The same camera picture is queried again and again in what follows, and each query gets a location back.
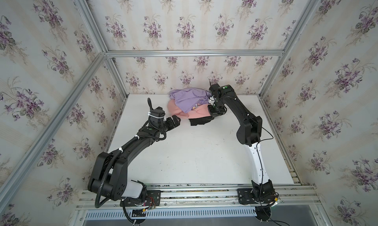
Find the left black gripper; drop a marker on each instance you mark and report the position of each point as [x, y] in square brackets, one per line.
[173, 122]

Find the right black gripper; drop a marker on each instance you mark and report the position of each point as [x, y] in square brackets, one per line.
[214, 109]

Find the black cloth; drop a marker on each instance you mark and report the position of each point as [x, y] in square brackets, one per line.
[200, 121]

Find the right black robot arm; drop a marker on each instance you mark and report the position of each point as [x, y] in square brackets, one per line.
[249, 135]

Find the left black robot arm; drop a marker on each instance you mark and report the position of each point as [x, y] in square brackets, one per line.
[109, 177]

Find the pink cloth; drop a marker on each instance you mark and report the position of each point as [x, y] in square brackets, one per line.
[199, 112]

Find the purple cloth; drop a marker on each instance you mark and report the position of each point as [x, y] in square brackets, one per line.
[189, 98]

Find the white ventilation grille strip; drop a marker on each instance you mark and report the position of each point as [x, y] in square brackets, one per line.
[173, 213]

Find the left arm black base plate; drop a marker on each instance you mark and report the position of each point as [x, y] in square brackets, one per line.
[147, 199]

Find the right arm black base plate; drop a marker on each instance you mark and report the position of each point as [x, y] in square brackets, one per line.
[253, 196]

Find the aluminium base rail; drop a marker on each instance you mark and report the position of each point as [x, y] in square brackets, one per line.
[221, 195]

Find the aluminium enclosure frame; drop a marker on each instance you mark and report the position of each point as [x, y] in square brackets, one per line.
[14, 182]

